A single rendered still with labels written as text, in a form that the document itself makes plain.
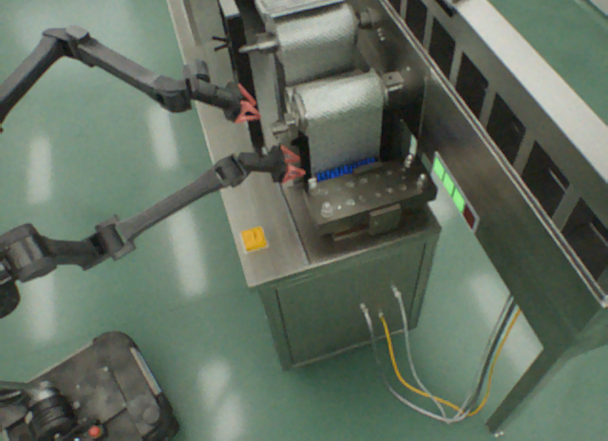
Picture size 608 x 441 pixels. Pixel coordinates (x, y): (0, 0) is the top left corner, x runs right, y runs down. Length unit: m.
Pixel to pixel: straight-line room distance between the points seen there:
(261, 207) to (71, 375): 1.15
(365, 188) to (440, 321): 1.10
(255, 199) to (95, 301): 1.31
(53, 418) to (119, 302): 0.80
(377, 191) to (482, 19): 0.66
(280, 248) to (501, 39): 0.93
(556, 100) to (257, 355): 1.85
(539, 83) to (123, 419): 1.92
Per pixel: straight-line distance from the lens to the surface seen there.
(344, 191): 1.70
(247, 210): 1.85
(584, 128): 1.09
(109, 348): 2.50
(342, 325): 2.17
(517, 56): 1.21
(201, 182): 1.54
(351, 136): 1.69
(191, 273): 2.84
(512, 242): 1.34
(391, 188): 1.72
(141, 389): 2.38
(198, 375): 2.59
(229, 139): 2.09
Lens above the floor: 2.36
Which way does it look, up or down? 53 degrees down
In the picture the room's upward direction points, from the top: 6 degrees counter-clockwise
